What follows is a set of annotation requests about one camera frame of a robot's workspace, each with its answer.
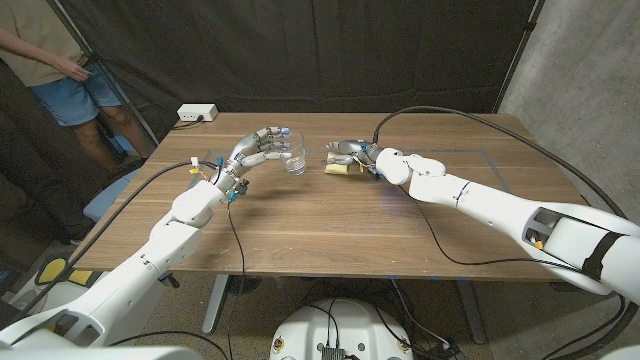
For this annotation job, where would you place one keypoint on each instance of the black frame pole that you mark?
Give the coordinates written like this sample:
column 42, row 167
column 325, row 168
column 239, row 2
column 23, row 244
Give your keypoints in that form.
column 107, row 75
column 517, row 55

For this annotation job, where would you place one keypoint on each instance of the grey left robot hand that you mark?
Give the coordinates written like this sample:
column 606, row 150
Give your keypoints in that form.
column 245, row 150

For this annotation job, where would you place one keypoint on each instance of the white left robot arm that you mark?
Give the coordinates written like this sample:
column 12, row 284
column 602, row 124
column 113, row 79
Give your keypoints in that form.
column 165, row 250

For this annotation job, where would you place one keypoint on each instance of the clear glass cup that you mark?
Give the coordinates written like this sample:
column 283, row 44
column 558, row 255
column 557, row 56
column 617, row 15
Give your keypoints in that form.
column 296, row 157

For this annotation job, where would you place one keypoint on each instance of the pale yellow sponge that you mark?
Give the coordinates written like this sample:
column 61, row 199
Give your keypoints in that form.
column 336, row 170

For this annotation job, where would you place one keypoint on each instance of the grey table leg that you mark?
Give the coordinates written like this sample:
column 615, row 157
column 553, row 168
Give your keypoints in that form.
column 472, row 315
column 216, row 305

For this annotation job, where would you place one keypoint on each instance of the black curtain backdrop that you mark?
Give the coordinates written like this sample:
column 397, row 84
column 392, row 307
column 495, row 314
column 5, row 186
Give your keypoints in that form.
column 300, row 50

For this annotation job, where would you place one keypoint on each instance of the yellow and white floor machine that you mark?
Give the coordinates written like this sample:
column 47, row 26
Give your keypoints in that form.
column 52, row 270

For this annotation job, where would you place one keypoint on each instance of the person in blue shorts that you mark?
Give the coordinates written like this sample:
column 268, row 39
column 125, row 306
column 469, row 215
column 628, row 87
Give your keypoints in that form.
column 30, row 30

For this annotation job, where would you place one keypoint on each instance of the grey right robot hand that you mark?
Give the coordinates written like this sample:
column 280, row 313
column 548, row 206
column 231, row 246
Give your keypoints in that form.
column 352, row 147

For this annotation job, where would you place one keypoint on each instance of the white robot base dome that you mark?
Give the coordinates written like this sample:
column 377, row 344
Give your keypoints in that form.
column 340, row 330

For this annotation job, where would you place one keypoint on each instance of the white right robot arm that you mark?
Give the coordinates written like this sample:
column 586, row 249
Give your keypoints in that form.
column 500, row 205

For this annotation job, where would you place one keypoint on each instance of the white power strip box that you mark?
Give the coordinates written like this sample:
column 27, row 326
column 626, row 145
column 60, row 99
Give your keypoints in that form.
column 197, row 112

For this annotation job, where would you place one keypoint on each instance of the light blue box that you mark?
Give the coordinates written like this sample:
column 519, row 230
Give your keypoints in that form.
column 107, row 197

